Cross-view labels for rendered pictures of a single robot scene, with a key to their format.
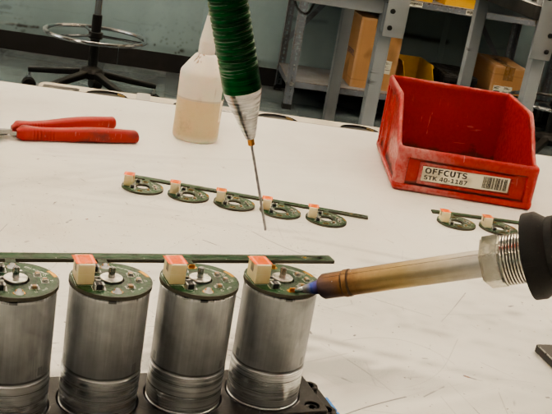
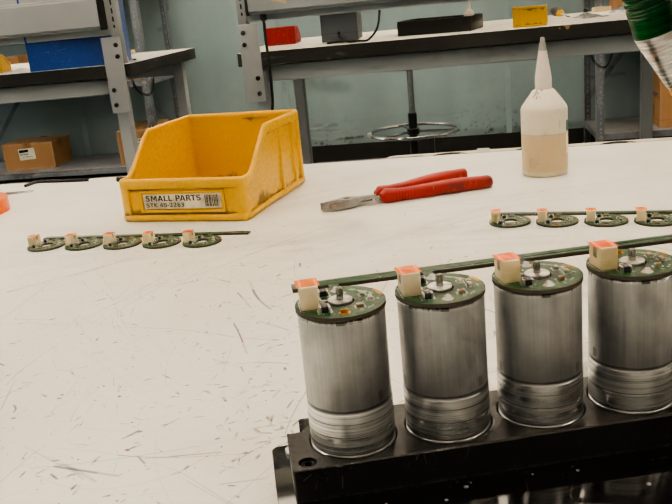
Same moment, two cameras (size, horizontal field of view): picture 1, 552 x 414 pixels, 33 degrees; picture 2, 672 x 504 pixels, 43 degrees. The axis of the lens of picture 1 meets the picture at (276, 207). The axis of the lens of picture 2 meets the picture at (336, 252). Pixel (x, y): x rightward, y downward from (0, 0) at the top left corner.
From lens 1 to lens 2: 0.05 m
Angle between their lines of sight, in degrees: 17
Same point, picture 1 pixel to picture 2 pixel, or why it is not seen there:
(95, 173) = (461, 217)
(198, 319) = (641, 303)
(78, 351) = (516, 355)
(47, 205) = (425, 251)
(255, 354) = not seen: outside the picture
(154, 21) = (462, 109)
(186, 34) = (492, 114)
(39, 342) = (475, 349)
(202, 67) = (542, 102)
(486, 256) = not seen: outside the picture
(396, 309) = not seen: outside the picture
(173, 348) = (617, 340)
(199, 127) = (549, 161)
